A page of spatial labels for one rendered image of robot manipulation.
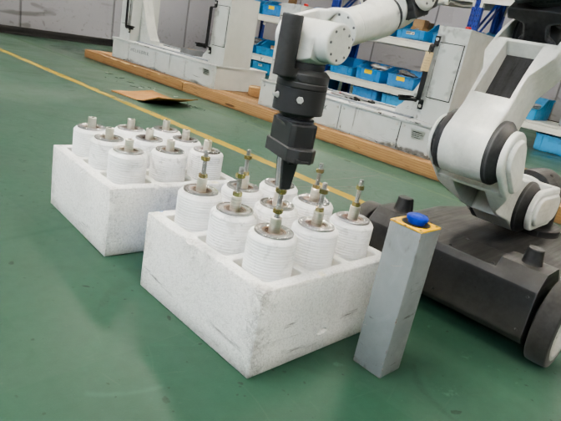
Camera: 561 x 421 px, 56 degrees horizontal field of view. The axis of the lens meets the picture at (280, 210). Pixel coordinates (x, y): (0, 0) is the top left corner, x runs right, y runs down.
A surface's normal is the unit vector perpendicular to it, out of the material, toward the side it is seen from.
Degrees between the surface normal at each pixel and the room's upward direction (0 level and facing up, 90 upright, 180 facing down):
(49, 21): 90
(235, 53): 90
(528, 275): 45
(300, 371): 0
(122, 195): 90
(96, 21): 90
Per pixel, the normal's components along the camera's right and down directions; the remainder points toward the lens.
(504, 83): -0.50, -0.38
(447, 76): -0.69, 0.11
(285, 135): -0.89, -0.02
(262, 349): 0.67, 0.35
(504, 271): -0.36, -0.58
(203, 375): 0.18, -0.93
